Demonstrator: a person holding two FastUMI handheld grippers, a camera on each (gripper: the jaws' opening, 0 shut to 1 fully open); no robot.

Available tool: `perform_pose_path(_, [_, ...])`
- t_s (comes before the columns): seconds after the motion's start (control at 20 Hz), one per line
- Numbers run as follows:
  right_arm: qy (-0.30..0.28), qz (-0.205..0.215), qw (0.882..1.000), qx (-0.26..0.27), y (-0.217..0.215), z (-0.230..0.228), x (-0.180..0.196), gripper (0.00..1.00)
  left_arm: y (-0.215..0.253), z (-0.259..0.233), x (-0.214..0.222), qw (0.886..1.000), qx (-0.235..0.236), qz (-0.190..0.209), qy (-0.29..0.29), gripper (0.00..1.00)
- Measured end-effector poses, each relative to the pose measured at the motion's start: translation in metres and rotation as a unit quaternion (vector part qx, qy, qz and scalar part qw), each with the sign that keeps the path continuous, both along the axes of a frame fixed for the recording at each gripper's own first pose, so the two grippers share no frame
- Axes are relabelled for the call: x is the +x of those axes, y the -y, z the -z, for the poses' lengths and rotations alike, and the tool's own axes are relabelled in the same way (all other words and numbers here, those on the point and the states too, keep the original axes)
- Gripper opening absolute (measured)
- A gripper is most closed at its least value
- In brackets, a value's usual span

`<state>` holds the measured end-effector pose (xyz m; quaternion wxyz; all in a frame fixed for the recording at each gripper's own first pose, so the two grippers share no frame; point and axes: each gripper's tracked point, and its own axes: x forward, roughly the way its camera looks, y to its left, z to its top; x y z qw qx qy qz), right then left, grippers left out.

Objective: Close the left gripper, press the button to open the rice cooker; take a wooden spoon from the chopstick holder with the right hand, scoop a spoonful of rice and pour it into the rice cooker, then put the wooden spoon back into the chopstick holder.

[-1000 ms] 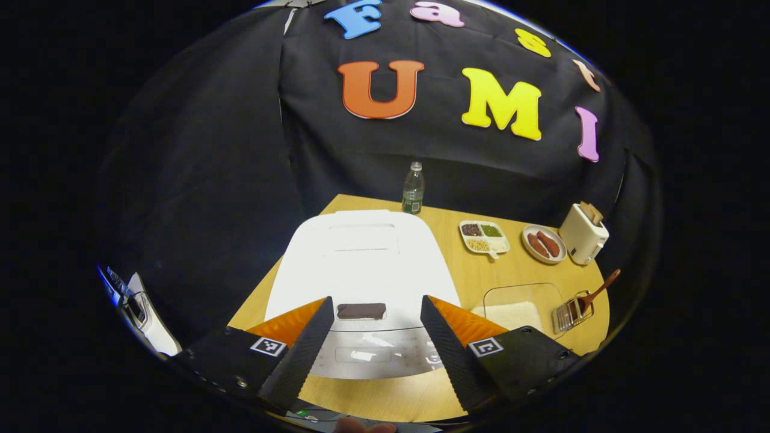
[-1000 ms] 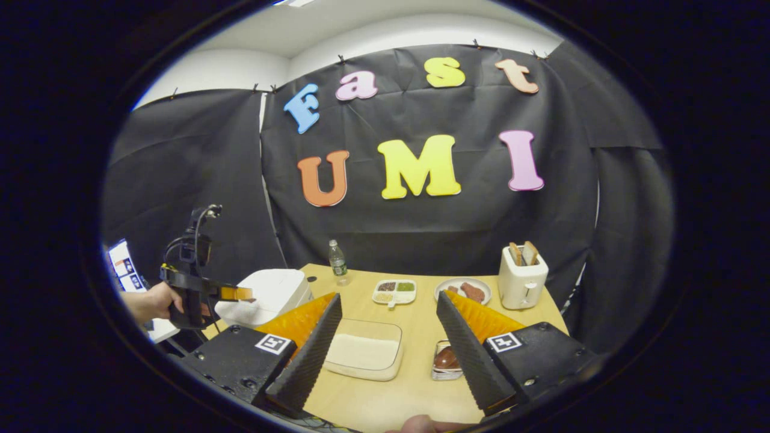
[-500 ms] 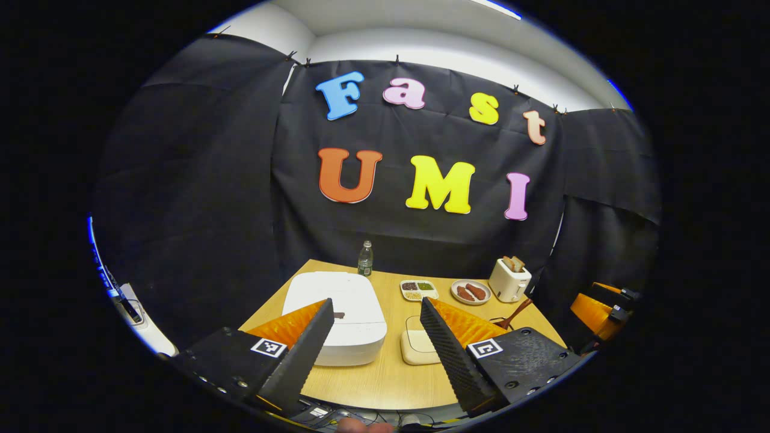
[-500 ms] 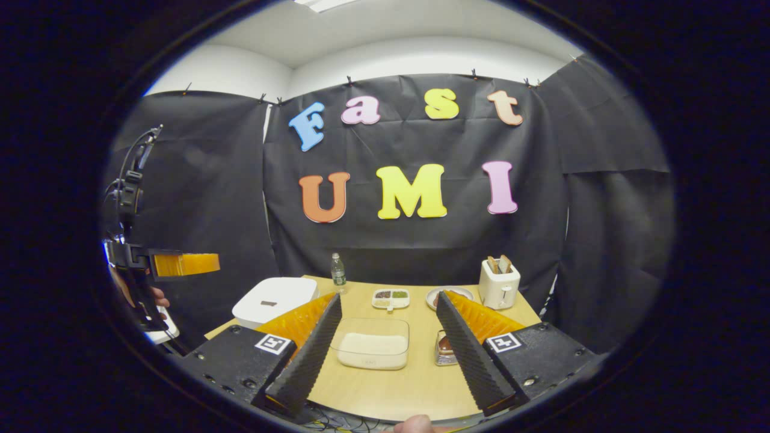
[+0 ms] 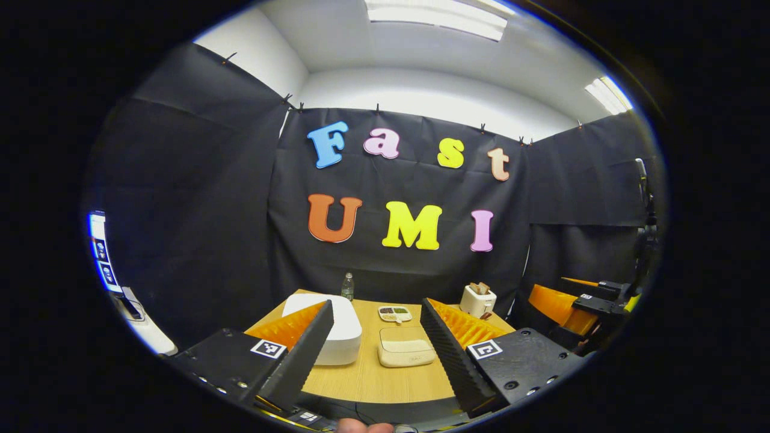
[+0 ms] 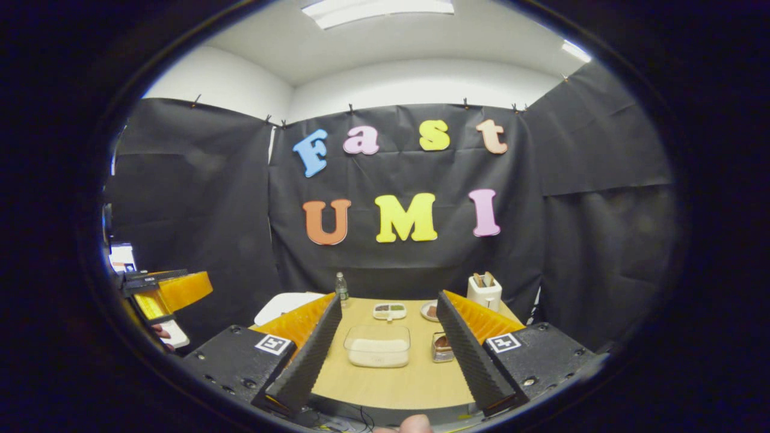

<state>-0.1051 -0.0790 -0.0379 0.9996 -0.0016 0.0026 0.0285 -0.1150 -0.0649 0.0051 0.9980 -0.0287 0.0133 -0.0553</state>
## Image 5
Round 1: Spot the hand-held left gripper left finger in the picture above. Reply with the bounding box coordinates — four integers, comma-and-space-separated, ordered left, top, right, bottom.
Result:
162, 299, 334, 413

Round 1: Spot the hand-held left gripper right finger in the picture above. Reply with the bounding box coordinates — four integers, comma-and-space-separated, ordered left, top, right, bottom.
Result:
419, 296, 587, 419

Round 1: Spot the clear plastic rice container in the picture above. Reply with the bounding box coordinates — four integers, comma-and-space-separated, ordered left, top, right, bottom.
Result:
378, 327, 437, 368

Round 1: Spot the white rice cooker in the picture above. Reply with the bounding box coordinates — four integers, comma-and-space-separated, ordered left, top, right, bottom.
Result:
283, 293, 363, 366

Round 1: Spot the white toaster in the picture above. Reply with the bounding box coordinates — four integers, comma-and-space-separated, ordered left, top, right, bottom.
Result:
460, 283, 497, 318

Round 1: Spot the white side table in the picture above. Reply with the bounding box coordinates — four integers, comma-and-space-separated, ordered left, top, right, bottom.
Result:
111, 289, 178, 355

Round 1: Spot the ceiling light panel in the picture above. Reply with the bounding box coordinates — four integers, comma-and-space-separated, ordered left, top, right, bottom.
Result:
364, 0, 510, 42
585, 76, 633, 116

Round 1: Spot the black handheld device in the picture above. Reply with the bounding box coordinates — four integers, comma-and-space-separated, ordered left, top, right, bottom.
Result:
114, 287, 145, 321

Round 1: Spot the computer monitor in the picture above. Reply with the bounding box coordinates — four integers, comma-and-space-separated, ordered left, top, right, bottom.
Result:
89, 210, 124, 295

